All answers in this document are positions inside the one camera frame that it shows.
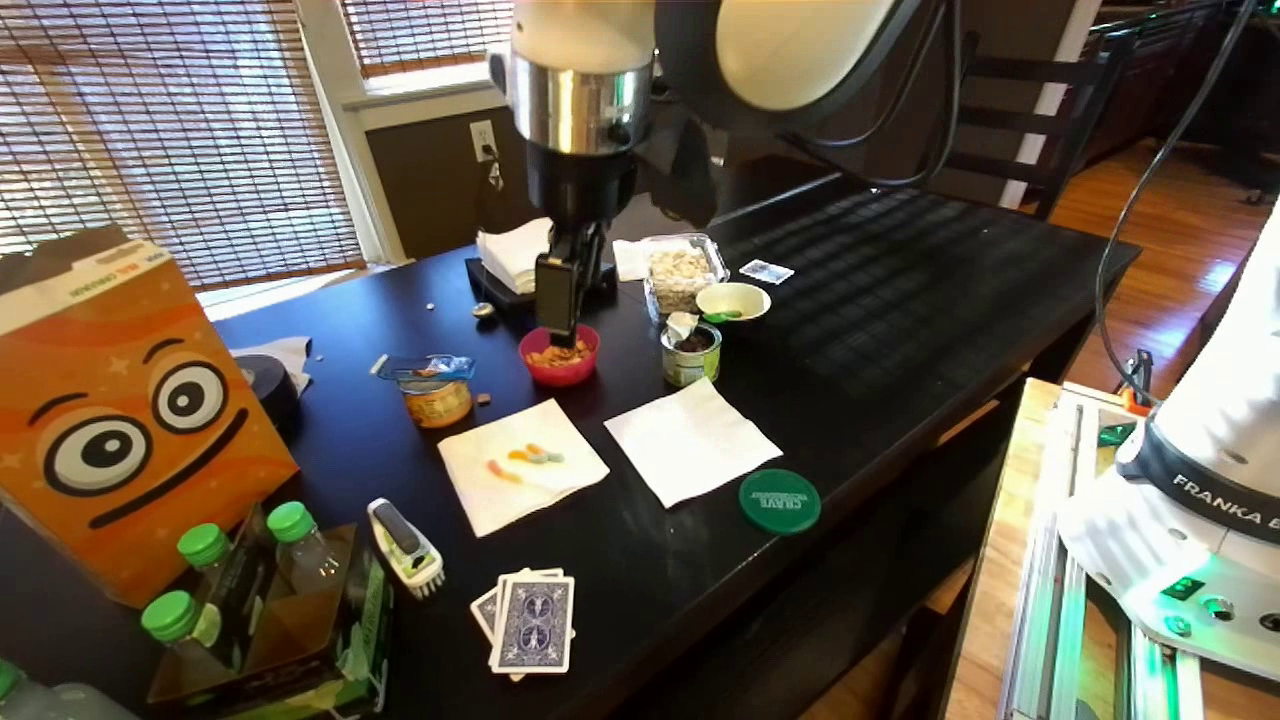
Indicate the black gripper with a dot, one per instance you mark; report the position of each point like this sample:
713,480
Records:
581,185

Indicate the pale green jelly worm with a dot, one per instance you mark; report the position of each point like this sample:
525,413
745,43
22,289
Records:
550,456

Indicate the orange jelly worm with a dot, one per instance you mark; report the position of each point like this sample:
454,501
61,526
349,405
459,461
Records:
507,469

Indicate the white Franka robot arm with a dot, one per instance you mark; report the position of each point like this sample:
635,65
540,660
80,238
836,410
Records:
801,43

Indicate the clear jelly candy packet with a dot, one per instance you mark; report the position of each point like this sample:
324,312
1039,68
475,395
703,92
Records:
443,401

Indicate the white paper serviette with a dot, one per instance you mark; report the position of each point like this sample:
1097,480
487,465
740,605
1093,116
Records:
694,446
562,486

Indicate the black tray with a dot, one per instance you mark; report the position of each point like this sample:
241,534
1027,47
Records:
502,298

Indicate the white napkin stack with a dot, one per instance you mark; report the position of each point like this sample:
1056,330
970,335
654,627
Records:
512,254

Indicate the red bowl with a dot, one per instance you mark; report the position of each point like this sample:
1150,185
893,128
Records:
562,369

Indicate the small grey object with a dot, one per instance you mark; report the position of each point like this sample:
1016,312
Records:
481,309

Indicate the clear popcorn container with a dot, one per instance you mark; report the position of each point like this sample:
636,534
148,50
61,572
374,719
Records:
681,273

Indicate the small green cup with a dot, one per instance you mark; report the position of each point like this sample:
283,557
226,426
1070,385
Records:
694,363

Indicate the green bowl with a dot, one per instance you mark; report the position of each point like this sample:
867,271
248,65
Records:
732,298

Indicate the small blue white card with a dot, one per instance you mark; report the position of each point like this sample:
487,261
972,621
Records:
765,271

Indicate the crumpled white tissue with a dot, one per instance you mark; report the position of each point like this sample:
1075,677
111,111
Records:
286,354

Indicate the white green handheld device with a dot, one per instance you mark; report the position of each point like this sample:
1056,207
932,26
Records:
404,545

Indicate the black tape roll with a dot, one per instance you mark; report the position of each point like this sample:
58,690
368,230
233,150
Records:
274,395

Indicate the green round lid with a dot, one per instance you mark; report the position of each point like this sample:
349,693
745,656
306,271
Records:
782,501

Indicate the loose blue playing card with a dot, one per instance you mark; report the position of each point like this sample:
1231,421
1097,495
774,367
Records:
481,609

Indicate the blue playing card deck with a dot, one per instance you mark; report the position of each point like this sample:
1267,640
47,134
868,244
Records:
534,627

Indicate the wide bamboo window blind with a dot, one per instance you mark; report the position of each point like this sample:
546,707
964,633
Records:
174,134

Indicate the orange face cardboard box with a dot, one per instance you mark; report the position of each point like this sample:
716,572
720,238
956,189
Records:
80,363

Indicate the dark ladder-back chair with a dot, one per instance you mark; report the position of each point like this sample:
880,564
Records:
992,92

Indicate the wooden robot stand board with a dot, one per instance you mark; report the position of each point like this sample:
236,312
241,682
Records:
992,572

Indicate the white wall outlet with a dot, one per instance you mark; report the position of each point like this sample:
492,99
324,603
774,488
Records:
481,142

